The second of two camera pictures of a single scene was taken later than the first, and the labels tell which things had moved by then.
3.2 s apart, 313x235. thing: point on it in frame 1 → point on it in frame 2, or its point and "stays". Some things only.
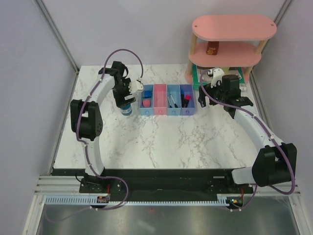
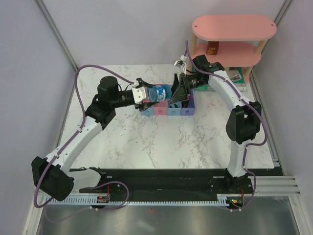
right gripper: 201,99 → 179,91
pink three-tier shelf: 229,41 stays
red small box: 212,47 stays
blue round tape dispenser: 126,110 → 160,93
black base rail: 158,181 stays
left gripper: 120,101 → 145,105
